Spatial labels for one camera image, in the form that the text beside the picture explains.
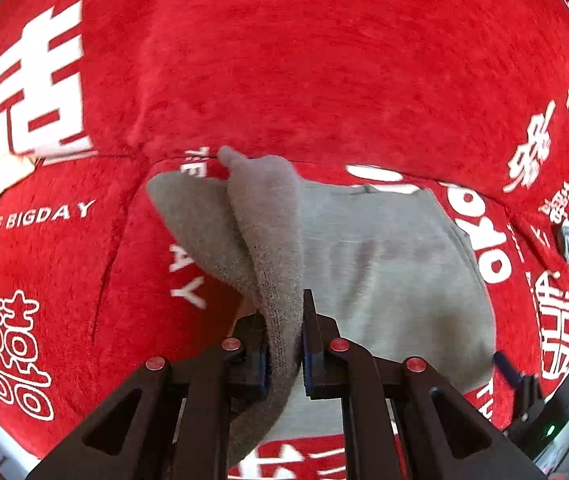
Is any grey knitted small garment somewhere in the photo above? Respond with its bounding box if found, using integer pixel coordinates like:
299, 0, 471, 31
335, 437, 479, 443
147, 148, 496, 465

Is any red printed bed cover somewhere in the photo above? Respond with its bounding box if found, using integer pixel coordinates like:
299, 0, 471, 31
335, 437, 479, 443
0, 157, 569, 456

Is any red pillow with white characters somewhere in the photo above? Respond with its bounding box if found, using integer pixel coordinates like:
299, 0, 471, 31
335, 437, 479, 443
0, 0, 569, 211

